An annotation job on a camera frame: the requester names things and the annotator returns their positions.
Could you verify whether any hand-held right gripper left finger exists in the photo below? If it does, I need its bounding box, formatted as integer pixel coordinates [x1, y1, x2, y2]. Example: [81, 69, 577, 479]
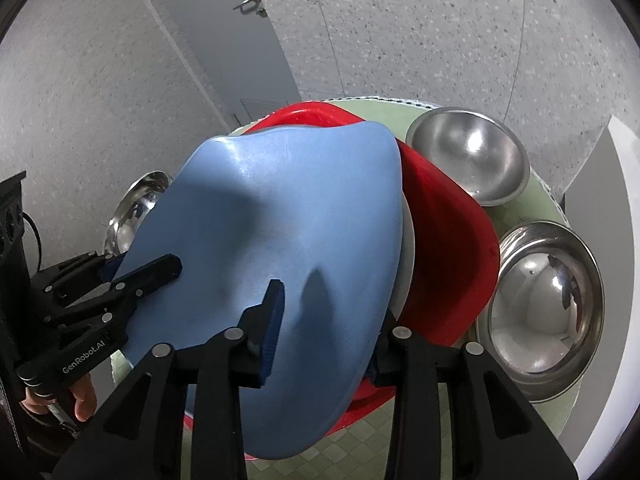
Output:
[52, 279, 286, 480]

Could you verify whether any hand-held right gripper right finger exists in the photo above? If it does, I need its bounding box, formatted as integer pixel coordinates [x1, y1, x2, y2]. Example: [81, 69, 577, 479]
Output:
[367, 326, 577, 480]

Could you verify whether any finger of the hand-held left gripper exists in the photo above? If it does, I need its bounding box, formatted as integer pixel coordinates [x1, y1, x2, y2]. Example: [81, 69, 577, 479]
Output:
[29, 251, 117, 311]
[47, 254, 183, 333]

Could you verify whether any blue plate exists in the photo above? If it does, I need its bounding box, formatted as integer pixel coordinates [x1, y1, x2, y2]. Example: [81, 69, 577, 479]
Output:
[111, 122, 405, 461]

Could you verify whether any red plate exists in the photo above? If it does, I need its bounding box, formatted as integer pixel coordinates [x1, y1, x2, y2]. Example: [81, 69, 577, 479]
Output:
[245, 101, 501, 463]

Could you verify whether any person's left hand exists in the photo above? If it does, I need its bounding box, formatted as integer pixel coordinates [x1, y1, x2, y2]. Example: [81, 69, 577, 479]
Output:
[22, 379, 99, 423]

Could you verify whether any steel bowl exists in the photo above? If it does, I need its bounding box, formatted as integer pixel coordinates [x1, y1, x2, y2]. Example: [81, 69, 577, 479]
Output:
[102, 170, 173, 256]
[475, 221, 605, 403]
[405, 106, 531, 207]

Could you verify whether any black equipment stand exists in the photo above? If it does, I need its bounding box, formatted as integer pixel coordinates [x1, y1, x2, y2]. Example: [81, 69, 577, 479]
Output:
[0, 170, 32, 461]

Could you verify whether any door vent grille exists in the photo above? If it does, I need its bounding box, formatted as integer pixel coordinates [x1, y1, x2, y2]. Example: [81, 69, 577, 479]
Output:
[240, 97, 267, 127]

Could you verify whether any grey door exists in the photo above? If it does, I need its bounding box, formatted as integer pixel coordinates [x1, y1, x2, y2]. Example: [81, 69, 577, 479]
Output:
[115, 0, 307, 137]

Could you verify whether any black cable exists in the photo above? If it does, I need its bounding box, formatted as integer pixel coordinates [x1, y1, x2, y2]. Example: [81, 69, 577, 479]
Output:
[20, 212, 42, 273]

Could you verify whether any metal door handle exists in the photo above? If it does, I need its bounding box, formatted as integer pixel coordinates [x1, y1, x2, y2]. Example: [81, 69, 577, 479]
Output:
[232, 0, 269, 19]

